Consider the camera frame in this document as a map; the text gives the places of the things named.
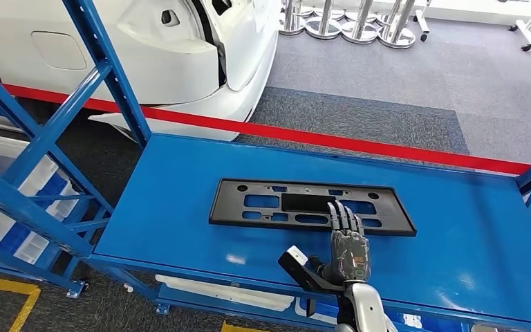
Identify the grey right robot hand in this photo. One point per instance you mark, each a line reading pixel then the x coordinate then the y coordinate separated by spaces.
pixel 350 256

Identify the black plastic plate frame part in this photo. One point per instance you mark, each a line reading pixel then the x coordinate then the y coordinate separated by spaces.
pixel 229 206

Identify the black curved plastic part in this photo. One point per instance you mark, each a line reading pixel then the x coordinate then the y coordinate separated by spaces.
pixel 310 307

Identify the blue metal shelf rack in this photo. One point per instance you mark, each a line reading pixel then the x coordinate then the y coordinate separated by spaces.
pixel 75 288
pixel 178 183

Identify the red barrier belt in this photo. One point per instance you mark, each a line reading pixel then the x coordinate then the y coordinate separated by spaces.
pixel 338 139

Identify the yellow floor tape square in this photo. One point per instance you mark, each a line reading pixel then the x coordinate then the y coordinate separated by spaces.
pixel 4 285
pixel 233 328

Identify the white car body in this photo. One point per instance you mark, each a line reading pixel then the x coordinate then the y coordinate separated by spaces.
pixel 169 55

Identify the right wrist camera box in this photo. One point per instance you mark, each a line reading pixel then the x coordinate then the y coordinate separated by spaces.
pixel 296 255

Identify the chrome stanchion post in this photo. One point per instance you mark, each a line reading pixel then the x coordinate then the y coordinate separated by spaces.
pixel 322 31
pixel 359 35
pixel 291 27
pixel 397 40

